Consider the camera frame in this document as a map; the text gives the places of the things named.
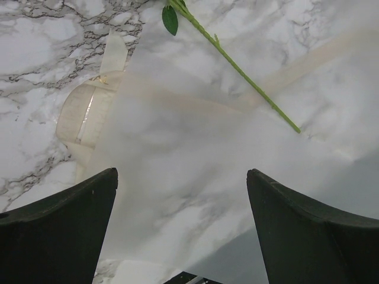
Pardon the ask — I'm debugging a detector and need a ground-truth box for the cream ribbon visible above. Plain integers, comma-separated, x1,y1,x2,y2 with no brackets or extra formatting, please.
56,29,378,183

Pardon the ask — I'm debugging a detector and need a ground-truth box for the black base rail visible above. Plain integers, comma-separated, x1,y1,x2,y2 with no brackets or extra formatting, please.
164,272,219,284

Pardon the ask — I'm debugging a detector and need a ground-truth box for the white wrapping paper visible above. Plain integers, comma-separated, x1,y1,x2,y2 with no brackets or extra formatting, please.
86,1,378,278

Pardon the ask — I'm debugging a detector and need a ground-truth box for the pink flower bouquet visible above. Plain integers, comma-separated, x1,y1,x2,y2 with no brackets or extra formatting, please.
161,0,301,134

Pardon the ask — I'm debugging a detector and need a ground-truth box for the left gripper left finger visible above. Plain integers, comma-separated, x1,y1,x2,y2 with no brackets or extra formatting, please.
1,168,118,283

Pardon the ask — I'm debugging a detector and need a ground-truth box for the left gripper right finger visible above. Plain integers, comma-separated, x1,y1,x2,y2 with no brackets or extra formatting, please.
246,169,378,283

